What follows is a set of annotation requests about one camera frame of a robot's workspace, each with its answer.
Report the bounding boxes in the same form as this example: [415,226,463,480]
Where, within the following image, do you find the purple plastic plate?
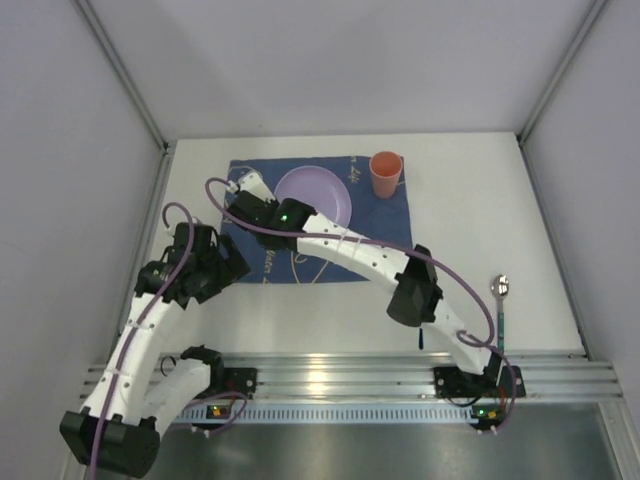
[274,165,352,227]

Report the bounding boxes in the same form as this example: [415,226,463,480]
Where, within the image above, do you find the blue cloth placemat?
[206,156,413,284]

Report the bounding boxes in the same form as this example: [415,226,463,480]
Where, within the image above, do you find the orange plastic cup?
[369,151,404,199]

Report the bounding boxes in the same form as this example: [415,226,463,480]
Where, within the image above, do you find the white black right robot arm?
[224,188,502,396]

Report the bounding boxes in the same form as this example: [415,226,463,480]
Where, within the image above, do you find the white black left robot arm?
[59,222,256,479]

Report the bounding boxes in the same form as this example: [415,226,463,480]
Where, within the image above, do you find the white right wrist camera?
[226,170,275,202]

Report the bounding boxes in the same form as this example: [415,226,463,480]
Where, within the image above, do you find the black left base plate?
[213,367,258,398]

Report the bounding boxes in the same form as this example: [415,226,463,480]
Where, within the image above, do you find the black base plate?
[213,367,258,398]
[433,366,527,400]

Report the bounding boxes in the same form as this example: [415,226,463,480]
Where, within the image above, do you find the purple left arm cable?
[88,201,251,480]

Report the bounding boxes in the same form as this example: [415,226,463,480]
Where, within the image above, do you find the perforated metal cable tray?
[173,402,502,425]

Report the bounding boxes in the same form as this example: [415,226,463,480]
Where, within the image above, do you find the left aluminium corner post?
[71,0,169,152]

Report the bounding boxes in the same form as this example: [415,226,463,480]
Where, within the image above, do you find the aluminium corner post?
[514,0,611,144]
[71,0,169,152]

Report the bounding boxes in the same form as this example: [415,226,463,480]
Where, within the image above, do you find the silver spoon teal handle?
[491,274,509,352]

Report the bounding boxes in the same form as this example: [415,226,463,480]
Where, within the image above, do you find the aluminium mounting rail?
[79,351,624,401]

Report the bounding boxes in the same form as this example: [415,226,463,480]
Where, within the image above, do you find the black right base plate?
[433,366,527,400]

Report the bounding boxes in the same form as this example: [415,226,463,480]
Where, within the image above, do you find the right aluminium corner post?
[514,0,611,144]

